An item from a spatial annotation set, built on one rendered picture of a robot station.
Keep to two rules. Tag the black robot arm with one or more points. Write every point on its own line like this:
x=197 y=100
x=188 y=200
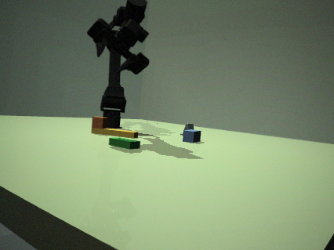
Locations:
x=113 y=97

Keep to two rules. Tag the yellow bar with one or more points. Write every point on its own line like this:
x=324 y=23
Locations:
x=99 y=126

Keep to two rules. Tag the green rectangular bar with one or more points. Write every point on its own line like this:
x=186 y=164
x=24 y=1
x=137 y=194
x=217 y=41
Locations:
x=124 y=143

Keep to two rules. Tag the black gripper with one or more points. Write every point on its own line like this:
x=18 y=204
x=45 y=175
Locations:
x=101 y=34

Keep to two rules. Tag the blue rectangular block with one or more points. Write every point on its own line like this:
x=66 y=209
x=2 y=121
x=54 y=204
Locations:
x=191 y=136

